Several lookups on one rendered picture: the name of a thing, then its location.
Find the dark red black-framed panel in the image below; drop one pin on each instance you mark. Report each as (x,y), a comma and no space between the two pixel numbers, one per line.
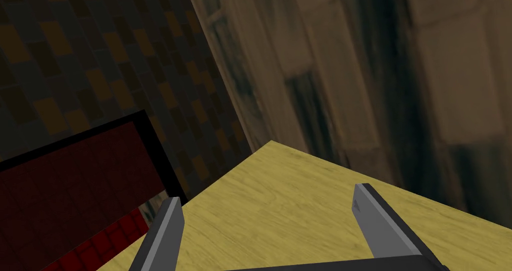
(76,195)

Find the yellow wooden table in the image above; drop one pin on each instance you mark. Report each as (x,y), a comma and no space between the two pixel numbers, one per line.
(276,207)

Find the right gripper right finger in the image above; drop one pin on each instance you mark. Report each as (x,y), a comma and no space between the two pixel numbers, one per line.
(384,231)

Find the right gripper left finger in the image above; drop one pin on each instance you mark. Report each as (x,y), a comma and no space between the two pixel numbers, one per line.
(164,239)

